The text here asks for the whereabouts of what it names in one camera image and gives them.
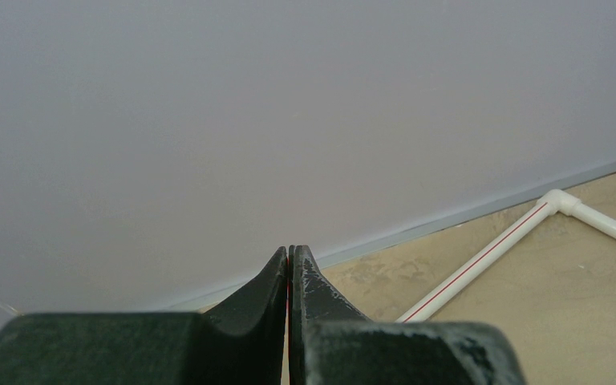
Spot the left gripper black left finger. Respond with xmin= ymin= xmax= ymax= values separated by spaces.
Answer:
xmin=0 ymin=247 xmax=287 ymax=384

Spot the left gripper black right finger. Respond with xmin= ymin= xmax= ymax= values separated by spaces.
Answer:
xmin=288 ymin=245 xmax=526 ymax=384

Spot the white PVC pipe frame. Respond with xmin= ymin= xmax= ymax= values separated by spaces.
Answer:
xmin=396 ymin=189 xmax=616 ymax=323

